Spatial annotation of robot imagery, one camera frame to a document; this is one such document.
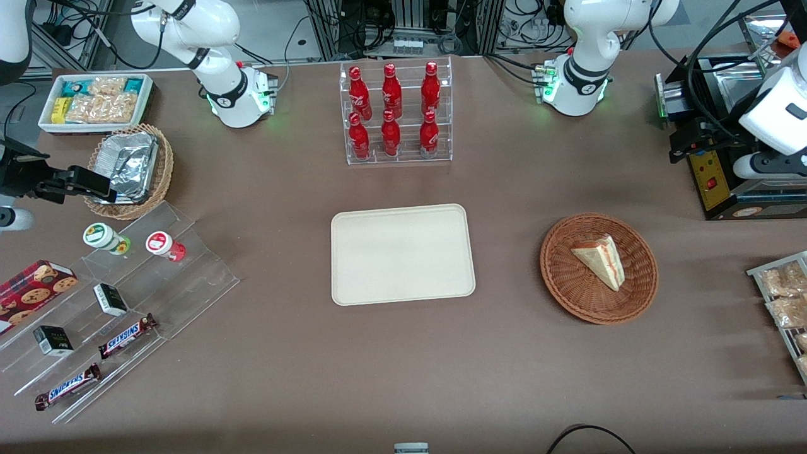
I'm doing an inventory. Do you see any grey wire rack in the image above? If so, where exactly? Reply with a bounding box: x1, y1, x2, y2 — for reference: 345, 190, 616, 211
747, 251, 807, 385

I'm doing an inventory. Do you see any brown round wicker basket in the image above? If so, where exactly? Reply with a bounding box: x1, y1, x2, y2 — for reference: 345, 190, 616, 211
540, 212, 659, 325

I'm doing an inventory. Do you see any aluminium foil tray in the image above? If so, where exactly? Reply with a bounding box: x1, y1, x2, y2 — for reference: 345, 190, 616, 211
93, 131, 160, 204

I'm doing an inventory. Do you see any small black box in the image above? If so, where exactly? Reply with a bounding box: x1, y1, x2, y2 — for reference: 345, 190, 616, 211
33, 325, 74, 357
93, 283, 129, 317

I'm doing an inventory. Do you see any triangle sandwich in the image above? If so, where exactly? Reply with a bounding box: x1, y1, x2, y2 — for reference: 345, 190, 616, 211
571, 234, 626, 293

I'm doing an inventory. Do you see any light tan wicker basket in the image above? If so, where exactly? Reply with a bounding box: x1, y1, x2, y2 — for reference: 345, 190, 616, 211
83, 124, 175, 221

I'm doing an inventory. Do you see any small clear cracker bag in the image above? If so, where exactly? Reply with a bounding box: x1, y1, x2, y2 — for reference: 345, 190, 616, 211
88, 76, 129, 98

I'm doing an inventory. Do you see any aluminium frame rack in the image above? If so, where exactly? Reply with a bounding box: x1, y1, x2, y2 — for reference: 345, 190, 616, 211
303, 0, 505, 61

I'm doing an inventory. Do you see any black food warmer machine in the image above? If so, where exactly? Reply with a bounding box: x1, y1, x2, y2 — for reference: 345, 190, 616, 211
654, 13, 807, 221

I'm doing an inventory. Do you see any cream plastic tray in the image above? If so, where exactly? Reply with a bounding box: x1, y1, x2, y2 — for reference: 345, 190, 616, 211
331, 203, 477, 307

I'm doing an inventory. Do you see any clear acrylic stepped shelf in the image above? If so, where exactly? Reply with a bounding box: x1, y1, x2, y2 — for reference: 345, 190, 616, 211
0, 201, 240, 424

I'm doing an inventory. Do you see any snickers bar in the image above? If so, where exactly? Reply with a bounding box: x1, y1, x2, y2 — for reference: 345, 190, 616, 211
35, 363, 102, 412
98, 313, 158, 360

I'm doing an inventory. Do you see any red tartan cookie box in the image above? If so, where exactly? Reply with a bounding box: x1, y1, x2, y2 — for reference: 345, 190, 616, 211
0, 259, 79, 335

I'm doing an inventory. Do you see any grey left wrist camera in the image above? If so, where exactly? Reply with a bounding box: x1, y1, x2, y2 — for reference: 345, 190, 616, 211
733, 153, 807, 182

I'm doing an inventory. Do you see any red cola bottle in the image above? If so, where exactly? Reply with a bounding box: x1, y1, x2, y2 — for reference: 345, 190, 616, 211
349, 66, 373, 120
421, 61, 441, 117
381, 109, 402, 157
419, 110, 440, 158
382, 63, 403, 119
349, 112, 371, 160

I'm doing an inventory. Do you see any clear acrylic bottle rack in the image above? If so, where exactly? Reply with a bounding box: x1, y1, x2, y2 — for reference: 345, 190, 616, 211
339, 56, 453, 166

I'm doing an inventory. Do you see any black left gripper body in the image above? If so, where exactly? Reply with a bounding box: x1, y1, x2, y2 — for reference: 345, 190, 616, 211
705, 117, 757, 161

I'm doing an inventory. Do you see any black cable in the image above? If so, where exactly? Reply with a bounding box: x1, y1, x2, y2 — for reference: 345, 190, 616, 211
545, 424, 637, 454

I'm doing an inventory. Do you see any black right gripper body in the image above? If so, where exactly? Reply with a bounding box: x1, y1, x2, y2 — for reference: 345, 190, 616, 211
0, 142, 64, 197

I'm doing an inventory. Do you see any steel warmer pan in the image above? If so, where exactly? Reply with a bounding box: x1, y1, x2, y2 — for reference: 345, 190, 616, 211
717, 66, 769, 113

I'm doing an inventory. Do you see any red label yogurt cup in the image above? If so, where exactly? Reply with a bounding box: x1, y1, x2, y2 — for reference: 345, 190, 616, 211
146, 231, 187, 263

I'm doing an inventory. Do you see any green label yogurt cup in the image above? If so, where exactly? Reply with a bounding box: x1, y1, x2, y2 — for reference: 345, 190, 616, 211
83, 223, 132, 256

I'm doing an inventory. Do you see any white rectangular bin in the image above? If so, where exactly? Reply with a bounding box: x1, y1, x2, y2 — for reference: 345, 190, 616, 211
38, 73, 155, 134

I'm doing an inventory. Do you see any large clear cracker bag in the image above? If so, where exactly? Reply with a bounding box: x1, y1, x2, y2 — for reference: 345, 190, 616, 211
65, 93, 139, 125

